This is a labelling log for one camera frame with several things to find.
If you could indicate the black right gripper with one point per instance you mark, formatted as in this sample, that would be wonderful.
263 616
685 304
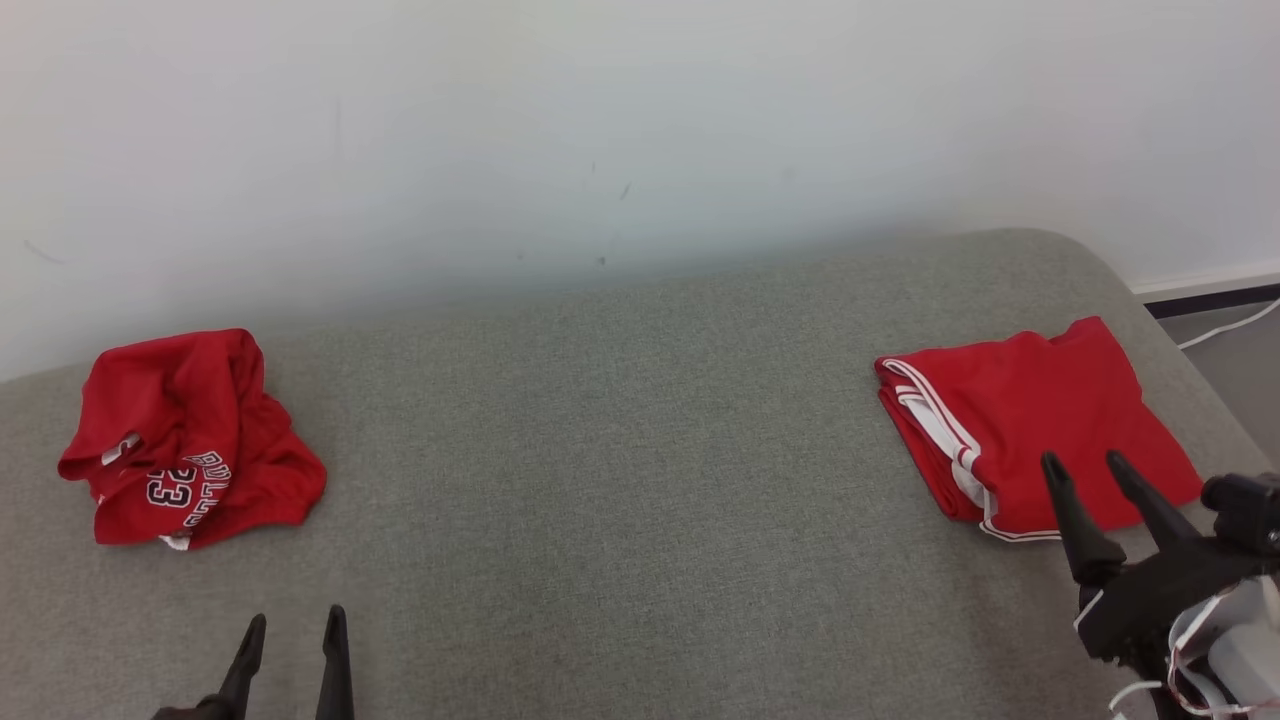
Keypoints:
1150 605

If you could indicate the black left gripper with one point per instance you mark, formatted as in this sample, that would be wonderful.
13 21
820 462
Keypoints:
195 710

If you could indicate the red basketball jersey white sleeves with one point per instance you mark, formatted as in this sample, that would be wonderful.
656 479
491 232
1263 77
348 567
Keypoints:
1050 410

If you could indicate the red basketball shorts white stripe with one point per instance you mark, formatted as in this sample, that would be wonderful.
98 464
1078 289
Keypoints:
180 400

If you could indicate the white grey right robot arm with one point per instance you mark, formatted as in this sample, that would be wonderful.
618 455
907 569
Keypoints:
1245 660

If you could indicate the grey fabric sofa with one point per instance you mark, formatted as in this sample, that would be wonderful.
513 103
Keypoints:
600 500

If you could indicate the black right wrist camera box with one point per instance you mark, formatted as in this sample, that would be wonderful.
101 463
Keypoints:
1245 510

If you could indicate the white wall baseboard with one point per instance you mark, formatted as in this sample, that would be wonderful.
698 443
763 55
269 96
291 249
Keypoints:
1200 285

